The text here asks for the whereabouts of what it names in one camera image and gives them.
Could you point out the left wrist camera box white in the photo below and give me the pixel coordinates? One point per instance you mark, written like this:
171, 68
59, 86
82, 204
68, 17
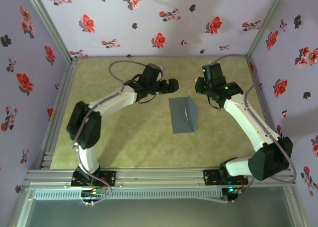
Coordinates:
162, 68

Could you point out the aluminium frame leg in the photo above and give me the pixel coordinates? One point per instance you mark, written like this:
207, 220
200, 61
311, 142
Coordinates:
21, 207
294, 207

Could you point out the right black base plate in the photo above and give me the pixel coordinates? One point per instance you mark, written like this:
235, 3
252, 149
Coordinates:
211, 178

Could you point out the grey-blue paper envelope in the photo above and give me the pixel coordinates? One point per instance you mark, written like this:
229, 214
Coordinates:
181, 117

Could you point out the aluminium side rail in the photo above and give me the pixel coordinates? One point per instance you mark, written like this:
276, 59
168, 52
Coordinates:
65, 88
266, 112

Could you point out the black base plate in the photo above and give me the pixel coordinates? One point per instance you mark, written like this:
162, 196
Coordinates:
211, 178
109, 178

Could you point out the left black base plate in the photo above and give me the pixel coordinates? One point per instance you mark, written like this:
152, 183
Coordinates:
109, 178

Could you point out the long aluminium base rail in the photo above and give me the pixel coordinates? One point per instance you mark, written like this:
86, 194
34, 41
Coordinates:
159, 177

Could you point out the aluminium corner post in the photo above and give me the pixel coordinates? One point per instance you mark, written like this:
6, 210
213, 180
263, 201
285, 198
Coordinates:
49, 23
267, 23

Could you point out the small circuit board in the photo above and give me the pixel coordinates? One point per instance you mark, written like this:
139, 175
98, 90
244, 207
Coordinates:
93, 193
233, 190

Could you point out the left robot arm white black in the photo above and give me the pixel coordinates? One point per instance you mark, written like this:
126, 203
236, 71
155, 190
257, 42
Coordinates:
84, 125

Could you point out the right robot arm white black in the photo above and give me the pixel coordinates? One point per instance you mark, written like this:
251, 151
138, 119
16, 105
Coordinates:
248, 122

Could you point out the thin aluminium wall rail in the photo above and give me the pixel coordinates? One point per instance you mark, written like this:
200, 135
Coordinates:
174, 56

